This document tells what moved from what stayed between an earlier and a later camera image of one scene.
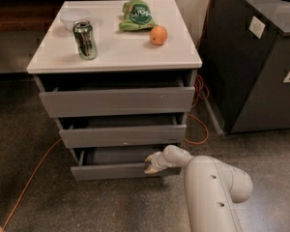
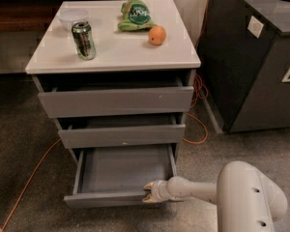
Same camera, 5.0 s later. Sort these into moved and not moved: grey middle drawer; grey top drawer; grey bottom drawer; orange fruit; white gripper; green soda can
Moved: grey bottom drawer; white gripper
Not moved: green soda can; grey middle drawer; orange fruit; grey top drawer
